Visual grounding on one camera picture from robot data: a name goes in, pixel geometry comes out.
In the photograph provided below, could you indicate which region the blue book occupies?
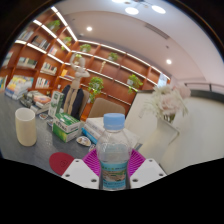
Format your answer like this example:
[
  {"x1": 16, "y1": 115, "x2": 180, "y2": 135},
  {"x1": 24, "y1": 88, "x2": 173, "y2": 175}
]
[{"x1": 81, "y1": 127, "x2": 99, "y2": 145}]

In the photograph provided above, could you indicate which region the flat round red coaster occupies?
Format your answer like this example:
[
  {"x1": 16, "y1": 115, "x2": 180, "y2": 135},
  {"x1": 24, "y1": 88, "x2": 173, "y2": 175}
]
[{"x1": 48, "y1": 152, "x2": 76, "y2": 177}]

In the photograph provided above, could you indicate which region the colourful book stack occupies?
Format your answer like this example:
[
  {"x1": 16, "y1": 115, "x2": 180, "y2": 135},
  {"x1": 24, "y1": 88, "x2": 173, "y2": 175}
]
[{"x1": 3, "y1": 75, "x2": 34, "y2": 101}]

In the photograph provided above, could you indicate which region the clear blue-capped water bottle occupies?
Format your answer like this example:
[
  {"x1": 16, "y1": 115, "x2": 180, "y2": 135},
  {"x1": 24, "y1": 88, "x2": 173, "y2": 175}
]
[{"x1": 95, "y1": 112, "x2": 133, "y2": 191}]

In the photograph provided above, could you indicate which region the ceiling air vent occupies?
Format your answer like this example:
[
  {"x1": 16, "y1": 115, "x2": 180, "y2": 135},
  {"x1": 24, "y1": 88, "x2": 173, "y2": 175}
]
[{"x1": 143, "y1": 22, "x2": 171, "y2": 41}]

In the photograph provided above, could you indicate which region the pink and white flower bouquet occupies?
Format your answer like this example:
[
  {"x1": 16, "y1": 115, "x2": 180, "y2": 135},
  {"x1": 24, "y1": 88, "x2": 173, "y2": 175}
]
[{"x1": 144, "y1": 83, "x2": 193, "y2": 123}]

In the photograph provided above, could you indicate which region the beige chair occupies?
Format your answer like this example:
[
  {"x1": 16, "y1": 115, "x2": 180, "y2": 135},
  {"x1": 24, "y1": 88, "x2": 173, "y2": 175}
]
[{"x1": 87, "y1": 97, "x2": 126, "y2": 119}]

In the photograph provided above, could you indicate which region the cream cylindrical cup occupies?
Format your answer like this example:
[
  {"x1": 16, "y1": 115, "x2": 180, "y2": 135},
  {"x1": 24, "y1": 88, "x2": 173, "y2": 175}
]
[{"x1": 14, "y1": 107, "x2": 38, "y2": 147}]

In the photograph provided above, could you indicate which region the small snack packet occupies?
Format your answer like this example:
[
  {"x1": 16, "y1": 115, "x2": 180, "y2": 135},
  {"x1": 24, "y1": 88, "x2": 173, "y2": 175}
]
[{"x1": 75, "y1": 134, "x2": 92, "y2": 148}]

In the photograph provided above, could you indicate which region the tall green white carton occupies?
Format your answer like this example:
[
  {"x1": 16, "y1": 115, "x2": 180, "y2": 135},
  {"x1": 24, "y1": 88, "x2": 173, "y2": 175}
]
[{"x1": 48, "y1": 90, "x2": 65, "y2": 118}]

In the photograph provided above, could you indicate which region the green and white box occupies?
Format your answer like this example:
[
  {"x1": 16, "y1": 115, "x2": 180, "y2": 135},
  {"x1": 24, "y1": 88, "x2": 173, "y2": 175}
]
[{"x1": 52, "y1": 112, "x2": 83, "y2": 144}]

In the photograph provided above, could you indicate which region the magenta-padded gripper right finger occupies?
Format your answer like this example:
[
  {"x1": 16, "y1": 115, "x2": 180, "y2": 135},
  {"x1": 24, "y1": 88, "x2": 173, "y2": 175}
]
[{"x1": 127, "y1": 148, "x2": 168, "y2": 190}]

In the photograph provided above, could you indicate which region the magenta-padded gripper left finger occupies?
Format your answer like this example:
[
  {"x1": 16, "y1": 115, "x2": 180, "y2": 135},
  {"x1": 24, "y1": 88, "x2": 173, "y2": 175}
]
[{"x1": 61, "y1": 148, "x2": 102, "y2": 190}]

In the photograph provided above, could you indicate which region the wooden shelf unit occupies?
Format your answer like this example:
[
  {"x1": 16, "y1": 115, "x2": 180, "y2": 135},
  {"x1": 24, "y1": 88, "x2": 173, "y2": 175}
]
[{"x1": 0, "y1": 5, "x2": 171, "y2": 116}]

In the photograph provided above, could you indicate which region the branched ceiling lamp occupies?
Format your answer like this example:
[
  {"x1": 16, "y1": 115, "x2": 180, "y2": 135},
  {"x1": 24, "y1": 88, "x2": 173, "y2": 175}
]
[{"x1": 111, "y1": 0, "x2": 167, "y2": 16}]

